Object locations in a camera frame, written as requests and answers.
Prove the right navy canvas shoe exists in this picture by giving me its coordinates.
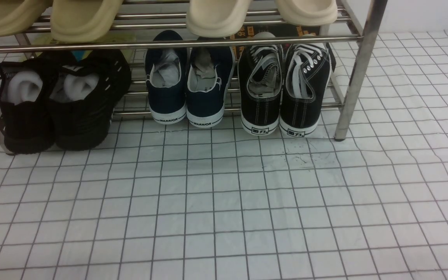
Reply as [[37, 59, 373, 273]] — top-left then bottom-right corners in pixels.
[[185, 45, 235, 129]]

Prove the navy canvas shoe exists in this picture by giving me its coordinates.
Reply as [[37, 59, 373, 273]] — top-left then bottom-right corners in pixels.
[[185, 45, 235, 129], [145, 48, 188, 125]]

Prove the left navy canvas shoe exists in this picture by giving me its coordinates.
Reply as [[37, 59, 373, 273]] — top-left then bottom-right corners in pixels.
[[145, 48, 188, 125]]

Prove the metal shoe rack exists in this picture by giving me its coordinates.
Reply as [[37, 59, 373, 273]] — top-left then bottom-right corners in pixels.
[[0, 0, 387, 141]]

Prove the white grid floor cloth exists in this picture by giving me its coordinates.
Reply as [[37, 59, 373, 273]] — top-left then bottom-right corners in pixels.
[[0, 31, 448, 280]]

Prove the left black canvas sneaker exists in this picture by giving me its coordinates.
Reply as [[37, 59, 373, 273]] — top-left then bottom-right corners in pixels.
[[238, 44, 284, 136]]

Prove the black canvas sneaker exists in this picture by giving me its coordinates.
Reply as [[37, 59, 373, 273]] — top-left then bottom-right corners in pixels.
[[238, 44, 284, 136], [279, 43, 331, 138]]

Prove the right black canvas sneaker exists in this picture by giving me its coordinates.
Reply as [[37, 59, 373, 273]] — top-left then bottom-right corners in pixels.
[[279, 43, 331, 138]]

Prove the far-right cream slipper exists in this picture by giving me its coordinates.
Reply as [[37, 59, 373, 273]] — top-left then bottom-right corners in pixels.
[[275, 0, 338, 26]]

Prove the far-left beige slipper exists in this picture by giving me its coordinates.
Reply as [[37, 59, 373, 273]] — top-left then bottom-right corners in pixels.
[[0, 0, 52, 37]]

